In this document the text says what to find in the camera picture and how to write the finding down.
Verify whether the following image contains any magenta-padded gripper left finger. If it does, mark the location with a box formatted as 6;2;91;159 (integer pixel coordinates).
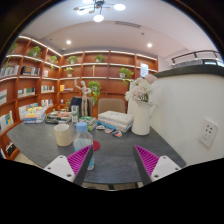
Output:
43;144;95;187

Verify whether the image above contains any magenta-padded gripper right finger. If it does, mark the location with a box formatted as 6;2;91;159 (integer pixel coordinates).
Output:
132;144;182;187

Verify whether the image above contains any clear blue-capped water bottle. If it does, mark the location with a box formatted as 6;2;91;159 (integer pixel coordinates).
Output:
72;121;96;171

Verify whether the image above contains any cream cup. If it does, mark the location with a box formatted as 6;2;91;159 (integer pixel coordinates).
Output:
53;123;74;148

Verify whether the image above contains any stack of dark books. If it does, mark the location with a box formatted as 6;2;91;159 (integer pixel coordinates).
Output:
44;110;73;125

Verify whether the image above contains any white jug vase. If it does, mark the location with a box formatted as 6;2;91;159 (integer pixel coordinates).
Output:
130;100;158;137

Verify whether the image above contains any green box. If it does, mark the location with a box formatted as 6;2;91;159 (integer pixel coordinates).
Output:
78;115;98;132

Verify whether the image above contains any white and green carton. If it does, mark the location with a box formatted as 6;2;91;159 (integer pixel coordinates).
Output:
70;104;80;124

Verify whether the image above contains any stack of colourful books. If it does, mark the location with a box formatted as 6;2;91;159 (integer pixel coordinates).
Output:
22;105;47;125

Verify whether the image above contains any stack of white books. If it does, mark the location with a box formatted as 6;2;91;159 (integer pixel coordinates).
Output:
97;110;135;134

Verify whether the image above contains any dark chair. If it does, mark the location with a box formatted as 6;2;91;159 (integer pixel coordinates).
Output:
69;96;94;117

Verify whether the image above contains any wooden artist mannequin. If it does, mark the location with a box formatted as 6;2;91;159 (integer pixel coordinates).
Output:
73;78;92;117

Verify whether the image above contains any tan chair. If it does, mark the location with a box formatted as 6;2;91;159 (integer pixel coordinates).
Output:
97;97;127;116

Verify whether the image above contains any white and pink flower bouquet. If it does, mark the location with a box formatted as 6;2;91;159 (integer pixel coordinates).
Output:
124;73;158;104

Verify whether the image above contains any white paper notice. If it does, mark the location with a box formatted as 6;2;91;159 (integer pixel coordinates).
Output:
140;63;149;78

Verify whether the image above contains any dark metal railing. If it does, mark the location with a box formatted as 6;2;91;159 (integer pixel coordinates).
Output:
171;49;224;68

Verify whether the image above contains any ceiling air vent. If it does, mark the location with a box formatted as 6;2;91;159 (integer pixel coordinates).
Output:
115;20;142;29

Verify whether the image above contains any ceiling chandelier lamp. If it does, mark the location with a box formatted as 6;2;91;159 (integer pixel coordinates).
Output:
73;0;127;23

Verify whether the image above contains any white wall socket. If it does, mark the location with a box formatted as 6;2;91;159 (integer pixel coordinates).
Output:
198;118;219;149

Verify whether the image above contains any wooden wall shelf unit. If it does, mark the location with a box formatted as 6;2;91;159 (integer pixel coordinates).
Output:
0;34;158;161

